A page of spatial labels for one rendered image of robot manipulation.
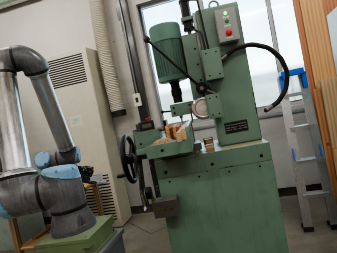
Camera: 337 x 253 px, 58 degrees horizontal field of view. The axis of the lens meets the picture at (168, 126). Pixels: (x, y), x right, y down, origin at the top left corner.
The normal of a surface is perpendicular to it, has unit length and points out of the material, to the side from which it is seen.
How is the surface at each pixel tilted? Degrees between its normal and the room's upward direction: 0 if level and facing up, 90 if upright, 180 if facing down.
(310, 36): 87
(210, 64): 90
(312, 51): 87
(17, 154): 78
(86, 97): 90
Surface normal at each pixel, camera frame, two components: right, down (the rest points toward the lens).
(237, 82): -0.10, 0.07
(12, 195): 0.05, -0.18
